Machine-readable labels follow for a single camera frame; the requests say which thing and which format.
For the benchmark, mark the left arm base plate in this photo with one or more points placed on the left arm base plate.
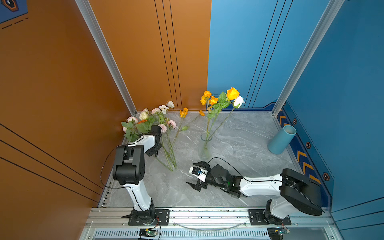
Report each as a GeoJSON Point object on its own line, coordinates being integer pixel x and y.
{"type": "Point", "coordinates": [149, 217]}

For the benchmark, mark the pink carnation flower stem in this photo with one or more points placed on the pink carnation flower stem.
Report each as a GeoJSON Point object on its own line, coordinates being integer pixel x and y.
{"type": "Point", "coordinates": [167, 144]}

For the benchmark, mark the left circuit board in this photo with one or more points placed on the left circuit board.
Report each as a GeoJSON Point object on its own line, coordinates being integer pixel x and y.
{"type": "Point", "coordinates": [148, 234]}

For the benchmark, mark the clear ribbed glass vase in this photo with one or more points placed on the clear ribbed glass vase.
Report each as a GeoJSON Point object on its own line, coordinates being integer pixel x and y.
{"type": "Point", "coordinates": [205, 149]}

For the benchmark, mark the circuit board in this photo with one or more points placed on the circuit board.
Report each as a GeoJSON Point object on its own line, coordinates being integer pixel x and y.
{"type": "Point", "coordinates": [278, 233]}
{"type": "Point", "coordinates": [148, 234]}

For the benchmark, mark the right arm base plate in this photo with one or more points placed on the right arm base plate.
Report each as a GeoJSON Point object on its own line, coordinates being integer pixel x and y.
{"type": "Point", "coordinates": [260, 217]}

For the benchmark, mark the pink rose branch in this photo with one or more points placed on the pink rose branch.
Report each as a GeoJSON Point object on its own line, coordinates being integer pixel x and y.
{"type": "Point", "coordinates": [130, 129]}

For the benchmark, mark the aluminium corner post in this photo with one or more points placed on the aluminium corner post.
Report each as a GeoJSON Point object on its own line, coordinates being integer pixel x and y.
{"type": "Point", "coordinates": [317, 36]}
{"type": "Point", "coordinates": [101, 42]}

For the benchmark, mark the right aluminium corner post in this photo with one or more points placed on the right aluminium corner post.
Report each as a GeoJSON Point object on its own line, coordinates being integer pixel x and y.
{"type": "Point", "coordinates": [317, 36]}

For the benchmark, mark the pale pink flower spray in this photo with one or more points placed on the pale pink flower spray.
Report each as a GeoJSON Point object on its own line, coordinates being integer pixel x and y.
{"type": "Point", "coordinates": [163, 108]}

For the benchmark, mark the white rose stem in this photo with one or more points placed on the white rose stem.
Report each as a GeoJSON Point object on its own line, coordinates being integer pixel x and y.
{"type": "Point", "coordinates": [225, 100]}

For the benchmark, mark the large orange rose stem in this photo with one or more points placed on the large orange rose stem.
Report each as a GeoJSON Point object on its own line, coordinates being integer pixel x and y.
{"type": "Point", "coordinates": [232, 90]}

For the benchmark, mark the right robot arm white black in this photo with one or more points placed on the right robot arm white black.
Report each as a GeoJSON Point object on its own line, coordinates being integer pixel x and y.
{"type": "Point", "coordinates": [290, 192]}

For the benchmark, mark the small orange flower sprig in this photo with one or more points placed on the small orange flower sprig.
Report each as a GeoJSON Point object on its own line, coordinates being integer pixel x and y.
{"type": "Point", "coordinates": [207, 99]}

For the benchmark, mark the teal cylinder vase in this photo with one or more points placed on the teal cylinder vase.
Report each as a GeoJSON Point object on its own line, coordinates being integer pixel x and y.
{"type": "Point", "coordinates": [282, 139]}

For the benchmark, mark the left aluminium corner post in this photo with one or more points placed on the left aluminium corner post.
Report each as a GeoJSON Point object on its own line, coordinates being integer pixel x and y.
{"type": "Point", "coordinates": [101, 42]}

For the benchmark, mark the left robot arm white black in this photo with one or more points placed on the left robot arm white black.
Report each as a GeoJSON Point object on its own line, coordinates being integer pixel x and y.
{"type": "Point", "coordinates": [129, 170]}

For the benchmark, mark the cream rose stem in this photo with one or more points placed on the cream rose stem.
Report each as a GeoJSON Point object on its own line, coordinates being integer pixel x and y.
{"type": "Point", "coordinates": [144, 115]}

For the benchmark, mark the orange poppy stem on table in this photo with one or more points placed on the orange poppy stem on table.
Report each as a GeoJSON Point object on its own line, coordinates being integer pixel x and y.
{"type": "Point", "coordinates": [182, 127]}

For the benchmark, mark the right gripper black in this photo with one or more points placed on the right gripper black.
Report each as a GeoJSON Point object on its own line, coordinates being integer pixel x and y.
{"type": "Point", "coordinates": [200, 184]}

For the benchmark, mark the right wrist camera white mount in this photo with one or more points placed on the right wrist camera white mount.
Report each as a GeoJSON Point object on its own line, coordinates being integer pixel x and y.
{"type": "Point", "coordinates": [199, 173]}

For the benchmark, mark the aluminium front rail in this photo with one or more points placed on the aluminium front rail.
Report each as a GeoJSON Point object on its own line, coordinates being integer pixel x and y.
{"type": "Point", "coordinates": [209, 217]}

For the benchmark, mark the right circuit board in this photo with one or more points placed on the right circuit board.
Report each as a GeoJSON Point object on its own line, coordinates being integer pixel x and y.
{"type": "Point", "coordinates": [278, 233]}

